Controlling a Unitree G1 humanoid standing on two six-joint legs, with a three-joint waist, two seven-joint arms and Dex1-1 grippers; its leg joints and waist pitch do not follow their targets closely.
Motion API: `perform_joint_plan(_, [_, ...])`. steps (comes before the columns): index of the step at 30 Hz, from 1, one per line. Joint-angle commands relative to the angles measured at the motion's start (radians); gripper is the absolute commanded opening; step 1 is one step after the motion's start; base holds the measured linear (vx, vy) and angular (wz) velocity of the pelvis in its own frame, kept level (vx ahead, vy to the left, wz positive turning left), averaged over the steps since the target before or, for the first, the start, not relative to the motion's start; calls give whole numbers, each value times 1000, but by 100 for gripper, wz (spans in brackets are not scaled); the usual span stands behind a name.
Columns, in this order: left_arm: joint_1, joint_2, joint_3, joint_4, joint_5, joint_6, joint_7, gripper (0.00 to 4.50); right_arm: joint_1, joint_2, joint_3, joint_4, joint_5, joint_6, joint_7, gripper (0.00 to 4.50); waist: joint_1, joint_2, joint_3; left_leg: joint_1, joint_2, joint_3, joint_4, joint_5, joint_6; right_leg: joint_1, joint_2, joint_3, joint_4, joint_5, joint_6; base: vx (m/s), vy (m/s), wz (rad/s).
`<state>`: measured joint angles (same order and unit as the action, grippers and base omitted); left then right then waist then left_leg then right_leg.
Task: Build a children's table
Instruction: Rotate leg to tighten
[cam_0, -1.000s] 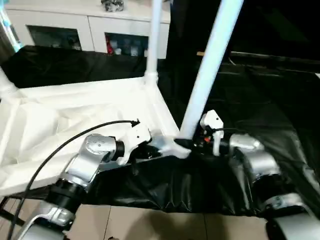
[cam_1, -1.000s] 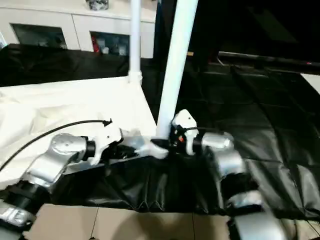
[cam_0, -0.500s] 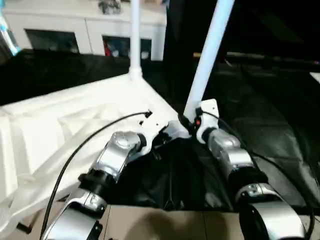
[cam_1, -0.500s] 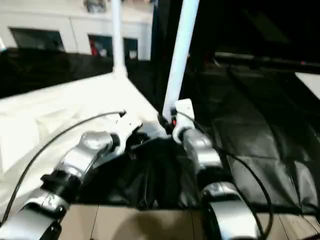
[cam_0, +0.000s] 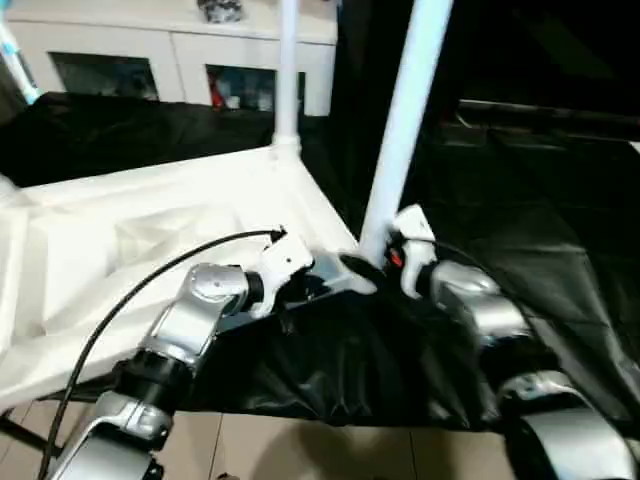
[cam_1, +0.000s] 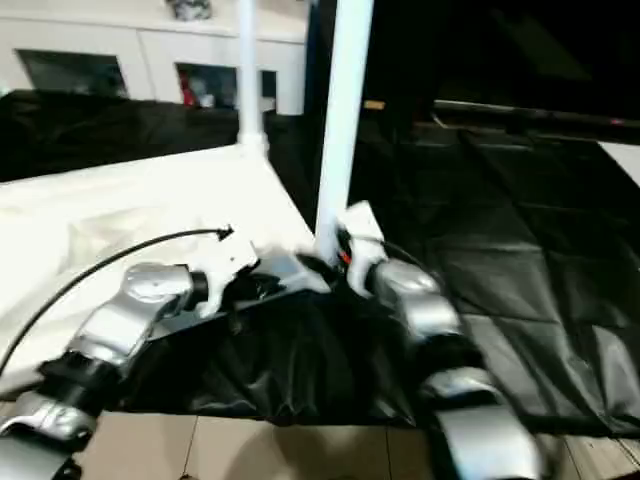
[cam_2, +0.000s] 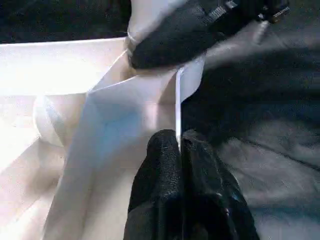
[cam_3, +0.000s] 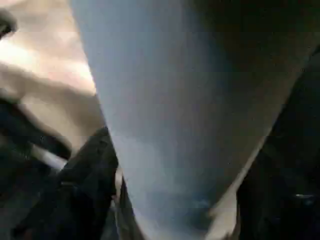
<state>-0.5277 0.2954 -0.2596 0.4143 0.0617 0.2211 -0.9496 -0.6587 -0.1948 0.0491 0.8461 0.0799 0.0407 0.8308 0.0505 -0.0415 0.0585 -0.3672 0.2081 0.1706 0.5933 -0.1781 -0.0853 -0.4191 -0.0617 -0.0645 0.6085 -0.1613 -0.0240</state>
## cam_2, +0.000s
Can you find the white plastic table leg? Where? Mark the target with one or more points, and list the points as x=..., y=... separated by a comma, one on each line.
x=147, y=17

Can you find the black mat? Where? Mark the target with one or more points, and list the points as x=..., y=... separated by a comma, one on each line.
x=262, y=137

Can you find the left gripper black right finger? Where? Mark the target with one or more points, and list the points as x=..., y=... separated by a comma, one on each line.
x=212, y=200

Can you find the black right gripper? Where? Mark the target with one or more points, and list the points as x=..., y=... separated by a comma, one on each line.
x=245, y=12

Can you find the white plastic table top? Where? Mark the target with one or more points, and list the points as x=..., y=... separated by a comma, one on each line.
x=87, y=137

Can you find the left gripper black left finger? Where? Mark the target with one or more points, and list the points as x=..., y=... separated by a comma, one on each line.
x=160, y=190

